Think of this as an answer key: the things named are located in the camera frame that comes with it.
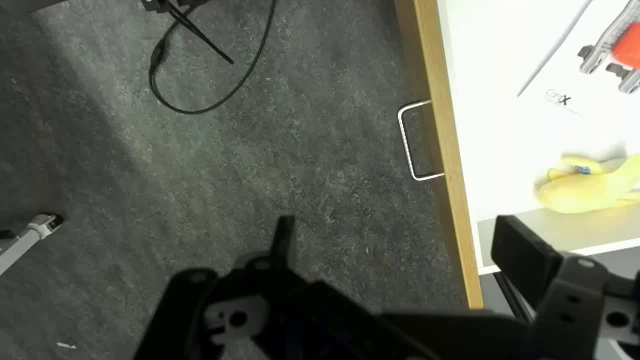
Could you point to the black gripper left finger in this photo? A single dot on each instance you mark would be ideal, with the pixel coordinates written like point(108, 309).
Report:
point(282, 241)

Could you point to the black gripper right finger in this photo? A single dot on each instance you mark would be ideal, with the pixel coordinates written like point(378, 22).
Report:
point(527, 257)

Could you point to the white drawer with wooden front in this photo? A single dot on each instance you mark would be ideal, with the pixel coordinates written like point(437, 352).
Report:
point(461, 200)

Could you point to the yellow-green plush toy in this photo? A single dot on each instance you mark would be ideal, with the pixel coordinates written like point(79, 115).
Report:
point(582, 191)

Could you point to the black tripod legs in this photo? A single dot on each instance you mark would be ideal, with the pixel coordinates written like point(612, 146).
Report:
point(201, 40)

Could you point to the small white floor scrap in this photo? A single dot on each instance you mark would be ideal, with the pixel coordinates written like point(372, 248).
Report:
point(64, 344)

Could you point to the white furniture leg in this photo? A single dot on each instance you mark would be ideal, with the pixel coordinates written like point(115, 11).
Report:
point(33, 235)

